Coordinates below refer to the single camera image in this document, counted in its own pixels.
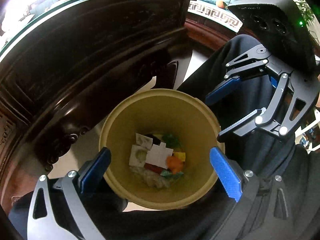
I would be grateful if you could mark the blue sofa seat cushion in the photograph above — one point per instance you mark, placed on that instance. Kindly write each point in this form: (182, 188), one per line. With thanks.
(217, 11)

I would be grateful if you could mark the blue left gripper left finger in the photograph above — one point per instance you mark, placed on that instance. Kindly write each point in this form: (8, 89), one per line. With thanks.
(92, 172)

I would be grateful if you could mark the wooden glass-top coffee table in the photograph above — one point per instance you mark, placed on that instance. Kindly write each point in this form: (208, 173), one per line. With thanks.
(67, 69)

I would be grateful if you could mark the potted green corner plant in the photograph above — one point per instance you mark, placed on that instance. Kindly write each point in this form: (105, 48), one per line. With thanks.
(309, 17)

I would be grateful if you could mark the yellow trash bin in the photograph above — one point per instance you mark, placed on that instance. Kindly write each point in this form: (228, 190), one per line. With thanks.
(169, 112)

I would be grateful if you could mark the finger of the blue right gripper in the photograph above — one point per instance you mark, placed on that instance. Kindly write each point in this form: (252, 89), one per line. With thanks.
(222, 90)
(243, 121)

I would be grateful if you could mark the person dark trouser legs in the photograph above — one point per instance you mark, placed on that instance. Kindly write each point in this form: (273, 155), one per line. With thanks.
(275, 163)

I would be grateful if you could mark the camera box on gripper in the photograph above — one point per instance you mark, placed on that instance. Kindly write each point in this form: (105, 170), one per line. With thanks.
(281, 28)

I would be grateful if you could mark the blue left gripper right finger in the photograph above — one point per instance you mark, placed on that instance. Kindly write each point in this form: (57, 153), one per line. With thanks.
(227, 175)

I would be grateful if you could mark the clear plastic bag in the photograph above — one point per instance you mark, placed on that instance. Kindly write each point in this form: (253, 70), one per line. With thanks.
(150, 178)

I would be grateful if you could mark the white paper pieces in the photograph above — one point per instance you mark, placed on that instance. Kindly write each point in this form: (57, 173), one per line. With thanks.
(144, 151)

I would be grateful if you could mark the dark wooden long sofa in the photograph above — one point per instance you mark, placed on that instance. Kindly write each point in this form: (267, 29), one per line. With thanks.
(210, 33)

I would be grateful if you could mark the green paper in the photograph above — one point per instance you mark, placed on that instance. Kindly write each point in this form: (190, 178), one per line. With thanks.
(173, 142)

